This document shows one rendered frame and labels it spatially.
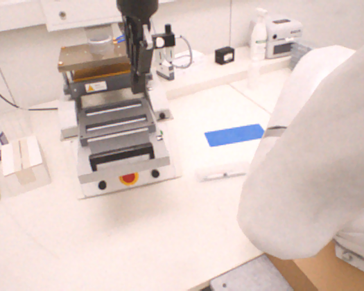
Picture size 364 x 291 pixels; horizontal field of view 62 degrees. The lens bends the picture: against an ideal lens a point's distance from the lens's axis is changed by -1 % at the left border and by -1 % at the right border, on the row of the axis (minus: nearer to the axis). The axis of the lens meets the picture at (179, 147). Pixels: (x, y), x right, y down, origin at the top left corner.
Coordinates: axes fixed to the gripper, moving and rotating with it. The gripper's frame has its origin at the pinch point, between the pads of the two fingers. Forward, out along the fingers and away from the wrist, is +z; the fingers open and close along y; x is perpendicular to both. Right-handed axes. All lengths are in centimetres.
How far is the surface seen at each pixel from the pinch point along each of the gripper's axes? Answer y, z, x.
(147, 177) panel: 2.7, 38.1, 1.8
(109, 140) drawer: 2.5, 14.7, -8.7
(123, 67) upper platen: -26.5, 17.3, 5.0
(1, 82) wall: -78, 53, -37
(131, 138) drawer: 3.8, 15.0, -3.4
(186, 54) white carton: -64, 48, 50
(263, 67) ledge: -42, 48, 84
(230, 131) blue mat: -7, 42, 41
